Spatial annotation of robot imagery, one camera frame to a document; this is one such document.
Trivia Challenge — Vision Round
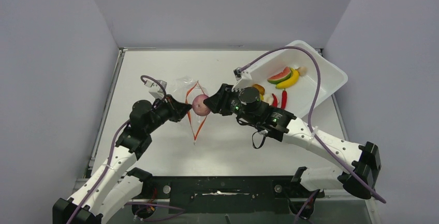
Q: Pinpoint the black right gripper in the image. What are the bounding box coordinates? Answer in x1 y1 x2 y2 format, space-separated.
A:
205 83 259 126

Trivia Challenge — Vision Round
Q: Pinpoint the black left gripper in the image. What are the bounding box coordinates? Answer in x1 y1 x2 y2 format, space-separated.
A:
145 94 193 134

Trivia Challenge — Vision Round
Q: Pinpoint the purple onion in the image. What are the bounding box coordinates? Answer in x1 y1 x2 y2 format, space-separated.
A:
192 94 211 116

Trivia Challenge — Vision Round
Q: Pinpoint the clear zip top bag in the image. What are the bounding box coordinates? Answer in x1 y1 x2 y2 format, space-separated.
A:
167 76 209 145

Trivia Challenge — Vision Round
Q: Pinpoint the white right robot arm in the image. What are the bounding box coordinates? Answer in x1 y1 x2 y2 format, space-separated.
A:
204 84 381 199

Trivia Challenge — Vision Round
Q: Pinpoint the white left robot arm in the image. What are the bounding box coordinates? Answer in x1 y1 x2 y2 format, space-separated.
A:
52 94 193 223

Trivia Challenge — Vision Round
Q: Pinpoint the white garlic bulb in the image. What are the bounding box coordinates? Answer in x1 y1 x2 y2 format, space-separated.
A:
264 94 274 106

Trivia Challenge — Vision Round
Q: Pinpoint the red chili pepper left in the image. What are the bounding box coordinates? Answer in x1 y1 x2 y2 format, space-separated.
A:
272 94 279 107

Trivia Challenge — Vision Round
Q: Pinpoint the red chili pepper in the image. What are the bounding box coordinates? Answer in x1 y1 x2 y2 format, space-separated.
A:
272 94 279 107
281 90 288 110

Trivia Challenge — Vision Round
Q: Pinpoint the watermelon slice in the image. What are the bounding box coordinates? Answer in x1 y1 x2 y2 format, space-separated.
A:
267 67 292 84

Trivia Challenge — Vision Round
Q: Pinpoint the red chili pepper right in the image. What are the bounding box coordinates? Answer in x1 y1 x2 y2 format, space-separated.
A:
281 90 288 110

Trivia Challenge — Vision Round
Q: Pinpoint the white plastic tub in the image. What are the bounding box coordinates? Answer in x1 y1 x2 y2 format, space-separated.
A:
243 40 348 118

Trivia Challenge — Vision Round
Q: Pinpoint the yellow banana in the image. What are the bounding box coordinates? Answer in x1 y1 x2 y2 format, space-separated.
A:
275 67 300 89

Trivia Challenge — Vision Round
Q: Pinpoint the beige ginger piece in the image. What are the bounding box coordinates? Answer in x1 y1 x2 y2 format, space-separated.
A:
296 66 308 77

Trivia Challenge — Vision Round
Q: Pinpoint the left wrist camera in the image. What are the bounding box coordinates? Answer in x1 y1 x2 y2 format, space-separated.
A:
144 80 167 99

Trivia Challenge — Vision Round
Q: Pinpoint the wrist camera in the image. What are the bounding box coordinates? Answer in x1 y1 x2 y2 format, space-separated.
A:
232 67 252 92
144 80 167 99

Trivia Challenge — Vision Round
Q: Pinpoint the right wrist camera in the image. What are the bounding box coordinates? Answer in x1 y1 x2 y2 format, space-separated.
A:
232 67 252 92

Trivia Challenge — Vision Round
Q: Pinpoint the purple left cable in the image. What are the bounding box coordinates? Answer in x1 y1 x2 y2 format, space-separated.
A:
65 75 187 224

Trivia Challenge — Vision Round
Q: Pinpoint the purple cable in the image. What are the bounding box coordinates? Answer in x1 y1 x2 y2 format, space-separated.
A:
65 75 187 224
238 46 387 224

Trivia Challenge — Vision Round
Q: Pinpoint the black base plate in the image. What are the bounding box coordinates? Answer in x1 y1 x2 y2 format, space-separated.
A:
134 176 312 214

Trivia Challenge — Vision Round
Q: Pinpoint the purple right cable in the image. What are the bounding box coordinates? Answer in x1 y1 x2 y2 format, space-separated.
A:
238 46 387 224

